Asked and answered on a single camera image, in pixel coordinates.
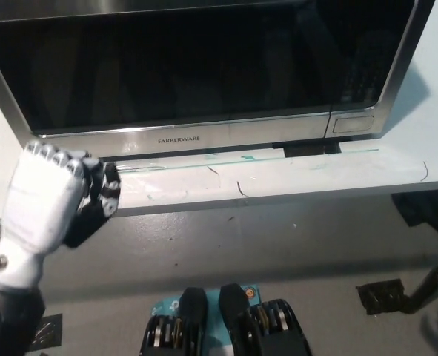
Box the silver door release button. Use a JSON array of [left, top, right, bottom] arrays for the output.
[[332, 115, 376, 134]]

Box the stainless steel black microwave oven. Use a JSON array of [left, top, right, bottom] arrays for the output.
[[0, 0, 437, 159]]

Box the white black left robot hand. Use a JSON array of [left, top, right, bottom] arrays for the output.
[[0, 139, 122, 294]]

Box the black pad under microwave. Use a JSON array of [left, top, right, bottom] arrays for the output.
[[273, 142, 342, 159]]

